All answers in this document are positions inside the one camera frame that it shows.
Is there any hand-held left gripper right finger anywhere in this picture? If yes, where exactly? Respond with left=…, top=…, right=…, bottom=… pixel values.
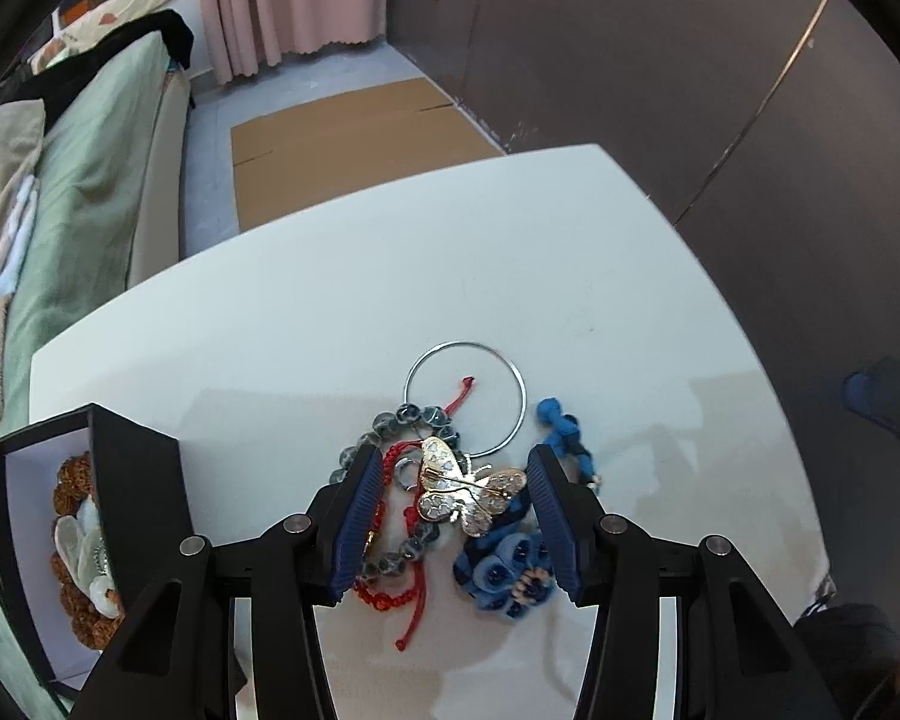
left=525, top=444, right=842, bottom=720

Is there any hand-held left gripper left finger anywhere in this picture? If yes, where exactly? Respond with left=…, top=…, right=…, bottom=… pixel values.
left=67, top=446, right=387, bottom=720

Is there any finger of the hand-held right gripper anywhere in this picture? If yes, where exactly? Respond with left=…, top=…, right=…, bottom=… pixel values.
left=842, top=355, right=900, bottom=458

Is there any gold butterfly brooch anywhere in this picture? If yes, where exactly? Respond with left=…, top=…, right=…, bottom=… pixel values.
left=414, top=435, right=530, bottom=539

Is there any black jewelry box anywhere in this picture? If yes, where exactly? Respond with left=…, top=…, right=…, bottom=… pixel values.
left=0, top=403, right=200, bottom=700

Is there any silver metal bangle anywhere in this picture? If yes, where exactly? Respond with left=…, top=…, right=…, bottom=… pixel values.
left=404, top=340, right=527, bottom=459

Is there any black bag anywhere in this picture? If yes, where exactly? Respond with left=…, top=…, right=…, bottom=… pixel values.
left=791, top=600, right=900, bottom=720

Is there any flat brown cardboard sheet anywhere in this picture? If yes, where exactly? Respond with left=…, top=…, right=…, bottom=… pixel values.
left=230, top=77, right=508, bottom=233

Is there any green sofa with blankets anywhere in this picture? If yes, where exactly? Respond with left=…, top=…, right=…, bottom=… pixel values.
left=0, top=34, right=193, bottom=720

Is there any beige plush blanket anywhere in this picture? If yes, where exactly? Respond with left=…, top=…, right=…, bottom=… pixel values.
left=0, top=100, right=47, bottom=445

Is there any black garment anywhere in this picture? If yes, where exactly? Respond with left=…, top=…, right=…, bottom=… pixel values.
left=0, top=7, right=196, bottom=125

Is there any floral quilt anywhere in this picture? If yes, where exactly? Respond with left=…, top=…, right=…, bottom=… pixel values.
left=26, top=0, right=200, bottom=77

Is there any blue knitted flower hair tie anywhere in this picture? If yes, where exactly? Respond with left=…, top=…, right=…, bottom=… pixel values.
left=452, top=493, right=575, bottom=617

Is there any red braided string bracelet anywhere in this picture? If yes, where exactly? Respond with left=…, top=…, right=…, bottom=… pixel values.
left=354, top=375, right=478, bottom=652

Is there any blue braided cord bracelet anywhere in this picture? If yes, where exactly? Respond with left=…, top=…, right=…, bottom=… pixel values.
left=534, top=397, right=605, bottom=496

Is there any grey glass bead bracelet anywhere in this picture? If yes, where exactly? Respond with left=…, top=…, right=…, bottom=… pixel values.
left=330, top=403, right=470, bottom=580

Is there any brown seed bead bracelet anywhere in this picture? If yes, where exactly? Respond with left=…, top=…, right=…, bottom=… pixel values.
left=49, top=450, right=125, bottom=652

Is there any cream bed frame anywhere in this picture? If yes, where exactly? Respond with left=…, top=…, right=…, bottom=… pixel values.
left=124, top=61, right=196, bottom=290

